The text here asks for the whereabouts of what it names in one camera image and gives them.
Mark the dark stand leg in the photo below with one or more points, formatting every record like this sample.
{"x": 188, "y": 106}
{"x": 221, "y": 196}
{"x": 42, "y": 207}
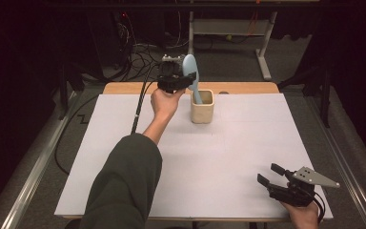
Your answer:
{"x": 324, "y": 95}
{"x": 64, "y": 92}

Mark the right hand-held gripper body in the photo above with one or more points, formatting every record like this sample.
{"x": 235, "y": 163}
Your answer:
{"x": 295, "y": 195}

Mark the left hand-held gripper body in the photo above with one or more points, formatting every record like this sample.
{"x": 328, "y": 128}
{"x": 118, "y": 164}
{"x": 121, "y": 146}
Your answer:
{"x": 170, "y": 81}

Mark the person's right hand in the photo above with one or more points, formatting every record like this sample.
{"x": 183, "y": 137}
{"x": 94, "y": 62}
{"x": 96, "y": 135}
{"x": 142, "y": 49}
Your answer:
{"x": 305, "y": 218}

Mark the small yellow-green ball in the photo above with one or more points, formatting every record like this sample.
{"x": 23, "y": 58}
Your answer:
{"x": 228, "y": 37}

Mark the white metal stand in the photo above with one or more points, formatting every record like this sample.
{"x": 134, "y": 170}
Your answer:
{"x": 190, "y": 41}

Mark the white table sheet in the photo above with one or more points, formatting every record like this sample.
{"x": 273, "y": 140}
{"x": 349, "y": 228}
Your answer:
{"x": 222, "y": 159}

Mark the beige square cup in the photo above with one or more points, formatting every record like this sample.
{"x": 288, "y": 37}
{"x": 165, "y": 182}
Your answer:
{"x": 201, "y": 114}

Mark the aluminium floor rail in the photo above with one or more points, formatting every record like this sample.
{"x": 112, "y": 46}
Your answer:
{"x": 35, "y": 171}
{"x": 346, "y": 165}

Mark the person's left hand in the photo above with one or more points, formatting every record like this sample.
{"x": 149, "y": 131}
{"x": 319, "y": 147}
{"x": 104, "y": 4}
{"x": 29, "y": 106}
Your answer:
{"x": 165, "y": 103}

